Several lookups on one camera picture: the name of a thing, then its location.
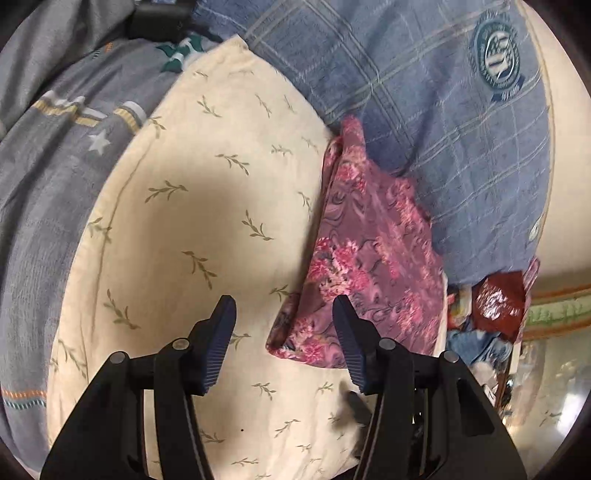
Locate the red plastic bag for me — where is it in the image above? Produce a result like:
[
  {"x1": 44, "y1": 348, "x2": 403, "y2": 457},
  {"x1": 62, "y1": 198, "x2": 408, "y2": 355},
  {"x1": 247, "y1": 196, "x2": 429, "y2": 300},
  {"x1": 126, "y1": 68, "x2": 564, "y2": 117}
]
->
[{"x1": 475, "y1": 271, "x2": 529, "y2": 343}]

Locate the blue plaid quilt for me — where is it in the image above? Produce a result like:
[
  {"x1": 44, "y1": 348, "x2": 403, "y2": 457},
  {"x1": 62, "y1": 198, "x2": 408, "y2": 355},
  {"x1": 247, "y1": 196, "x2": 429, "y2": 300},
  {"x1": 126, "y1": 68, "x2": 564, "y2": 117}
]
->
[{"x1": 191, "y1": 0, "x2": 553, "y2": 287}]

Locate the grey patterned blanket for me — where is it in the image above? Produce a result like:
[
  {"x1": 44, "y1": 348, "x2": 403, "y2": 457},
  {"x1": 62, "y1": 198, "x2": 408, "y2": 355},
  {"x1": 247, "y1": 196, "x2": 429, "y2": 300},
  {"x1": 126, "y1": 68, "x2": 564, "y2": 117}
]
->
[{"x1": 0, "y1": 0, "x2": 227, "y2": 462}]

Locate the purple floral garment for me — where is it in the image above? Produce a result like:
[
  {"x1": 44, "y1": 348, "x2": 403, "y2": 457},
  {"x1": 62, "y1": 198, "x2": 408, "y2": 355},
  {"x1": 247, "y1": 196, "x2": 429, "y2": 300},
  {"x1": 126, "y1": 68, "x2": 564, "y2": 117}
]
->
[{"x1": 265, "y1": 115, "x2": 448, "y2": 370}]

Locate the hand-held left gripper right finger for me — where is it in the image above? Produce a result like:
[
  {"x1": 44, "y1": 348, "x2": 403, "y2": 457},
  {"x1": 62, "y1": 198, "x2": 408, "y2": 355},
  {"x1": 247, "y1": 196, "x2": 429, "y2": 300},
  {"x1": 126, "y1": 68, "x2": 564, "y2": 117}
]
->
[{"x1": 332, "y1": 295, "x2": 528, "y2": 480}]

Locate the blue denim cloth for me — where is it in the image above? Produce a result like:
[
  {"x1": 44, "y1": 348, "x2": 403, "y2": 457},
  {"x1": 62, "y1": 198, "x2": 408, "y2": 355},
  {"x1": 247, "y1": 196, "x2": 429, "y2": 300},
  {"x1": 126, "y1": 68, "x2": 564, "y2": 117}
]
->
[{"x1": 447, "y1": 329, "x2": 514, "y2": 370}]

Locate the black rectangular device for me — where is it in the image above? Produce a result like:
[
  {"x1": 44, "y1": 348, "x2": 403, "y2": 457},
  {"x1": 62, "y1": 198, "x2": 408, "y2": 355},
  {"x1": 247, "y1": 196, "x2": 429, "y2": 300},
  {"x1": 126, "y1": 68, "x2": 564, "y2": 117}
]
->
[{"x1": 128, "y1": 0, "x2": 192, "y2": 40}]

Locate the cream leaf-print pillow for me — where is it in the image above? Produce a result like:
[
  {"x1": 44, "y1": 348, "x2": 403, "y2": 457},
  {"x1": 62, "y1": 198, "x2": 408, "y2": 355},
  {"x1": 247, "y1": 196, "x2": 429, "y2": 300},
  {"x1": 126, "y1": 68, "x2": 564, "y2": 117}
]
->
[{"x1": 46, "y1": 36, "x2": 370, "y2": 480}]

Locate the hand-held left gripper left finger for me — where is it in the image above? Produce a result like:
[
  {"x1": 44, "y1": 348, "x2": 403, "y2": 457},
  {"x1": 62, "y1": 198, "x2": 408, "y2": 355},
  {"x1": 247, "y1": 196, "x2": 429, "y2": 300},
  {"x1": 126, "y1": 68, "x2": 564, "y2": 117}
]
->
[{"x1": 41, "y1": 295, "x2": 238, "y2": 480}]

